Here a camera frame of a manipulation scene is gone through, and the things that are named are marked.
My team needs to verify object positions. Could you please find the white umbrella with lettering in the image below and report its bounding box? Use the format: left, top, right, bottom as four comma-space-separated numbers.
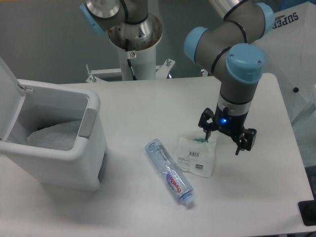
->
255, 1, 316, 123

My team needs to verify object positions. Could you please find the black device at edge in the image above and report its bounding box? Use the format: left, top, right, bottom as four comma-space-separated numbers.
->
298, 200, 316, 226

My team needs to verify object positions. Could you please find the white trash can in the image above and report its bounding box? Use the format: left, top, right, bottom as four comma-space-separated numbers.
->
0, 62, 108, 191

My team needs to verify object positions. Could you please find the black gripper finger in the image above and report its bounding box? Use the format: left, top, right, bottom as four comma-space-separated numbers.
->
233, 128, 257, 156
198, 108, 215, 140

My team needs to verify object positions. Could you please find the white plastic wrapper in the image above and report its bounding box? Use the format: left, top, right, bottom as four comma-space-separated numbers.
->
174, 133, 219, 178

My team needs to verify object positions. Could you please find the white bag liner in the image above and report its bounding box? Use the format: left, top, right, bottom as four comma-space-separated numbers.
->
27, 120, 81, 151

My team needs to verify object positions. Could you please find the white metal base frame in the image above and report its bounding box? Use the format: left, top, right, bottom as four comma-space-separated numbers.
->
86, 58, 176, 83

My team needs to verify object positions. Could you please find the clear plastic water bottle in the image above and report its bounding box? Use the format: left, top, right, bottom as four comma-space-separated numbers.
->
145, 139, 195, 206

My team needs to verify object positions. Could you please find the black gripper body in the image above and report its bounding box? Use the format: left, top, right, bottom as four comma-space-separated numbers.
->
215, 106, 248, 142

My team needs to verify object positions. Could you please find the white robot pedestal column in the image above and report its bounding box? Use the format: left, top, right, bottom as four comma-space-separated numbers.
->
107, 13, 163, 81

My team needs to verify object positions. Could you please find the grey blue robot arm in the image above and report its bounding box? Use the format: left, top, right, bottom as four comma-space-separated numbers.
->
79, 0, 275, 151

